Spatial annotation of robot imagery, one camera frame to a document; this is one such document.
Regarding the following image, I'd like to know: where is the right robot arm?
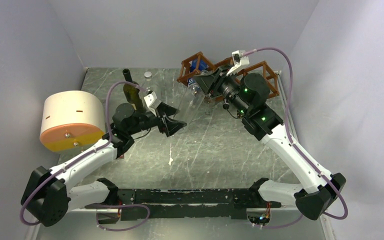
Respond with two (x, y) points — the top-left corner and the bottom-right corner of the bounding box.
(193, 67), (346, 220)

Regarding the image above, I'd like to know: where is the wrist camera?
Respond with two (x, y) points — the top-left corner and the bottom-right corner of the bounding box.
(143, 91), (161, 110)
(226, 49), (257, 76)

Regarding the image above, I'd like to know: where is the brown wooden wine rack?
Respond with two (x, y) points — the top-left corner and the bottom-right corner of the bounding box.
(176, 51), (280, 98)

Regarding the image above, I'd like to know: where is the dark green labelled wine bottle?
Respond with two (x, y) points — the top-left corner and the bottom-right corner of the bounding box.
(222, 103), (230, 110)

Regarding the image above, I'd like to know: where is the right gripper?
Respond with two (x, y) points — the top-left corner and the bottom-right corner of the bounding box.
(193, 65), (250, 116)

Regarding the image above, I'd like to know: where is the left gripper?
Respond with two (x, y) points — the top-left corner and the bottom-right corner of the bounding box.
(127, 101), (187, 136)

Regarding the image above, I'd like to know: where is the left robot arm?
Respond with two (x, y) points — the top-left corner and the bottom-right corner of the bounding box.
(19, 102), (187, 227)

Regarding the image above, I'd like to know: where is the clear round glass bottle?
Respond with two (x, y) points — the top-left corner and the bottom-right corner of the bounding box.
(204, 102), (213, 116)

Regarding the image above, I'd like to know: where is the cream and orange cylinder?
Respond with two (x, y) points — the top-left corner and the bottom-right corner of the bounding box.
(39, 90), (106, 153)

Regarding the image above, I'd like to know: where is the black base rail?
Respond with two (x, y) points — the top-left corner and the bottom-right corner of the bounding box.
(102, 188), (280, 221)

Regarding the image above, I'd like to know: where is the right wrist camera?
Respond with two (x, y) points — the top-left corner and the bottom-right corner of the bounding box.
(226, 49), (257, 76)

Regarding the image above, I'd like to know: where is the clear bottle silver cap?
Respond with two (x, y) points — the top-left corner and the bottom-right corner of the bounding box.
(173, 81), (205, 125)

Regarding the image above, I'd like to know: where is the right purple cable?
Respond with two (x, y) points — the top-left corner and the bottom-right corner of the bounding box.
(244, 46), (349, 221)

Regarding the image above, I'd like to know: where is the blue square bottle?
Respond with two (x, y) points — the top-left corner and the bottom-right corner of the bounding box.
(185, 59), (213, 85)

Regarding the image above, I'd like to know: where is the dark green open wine bottle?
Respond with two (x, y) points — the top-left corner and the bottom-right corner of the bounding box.
(122, 68), (146, 113)

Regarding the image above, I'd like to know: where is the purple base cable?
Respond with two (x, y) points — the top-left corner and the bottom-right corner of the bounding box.
(95, 203), (151, 233)

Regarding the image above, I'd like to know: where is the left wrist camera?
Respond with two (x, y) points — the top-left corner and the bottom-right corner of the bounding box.
(143, 91), (161, 110)

